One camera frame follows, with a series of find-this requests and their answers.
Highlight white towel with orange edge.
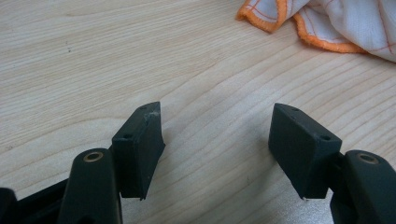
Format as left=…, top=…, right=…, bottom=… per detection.
left=235, top=0, right=396, bottom=63

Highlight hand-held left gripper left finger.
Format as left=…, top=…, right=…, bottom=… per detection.
left=111, top=101, right=166, bottom=201

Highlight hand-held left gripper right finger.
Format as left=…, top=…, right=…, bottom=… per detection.
left=267, top=103, right=343, bottom=200

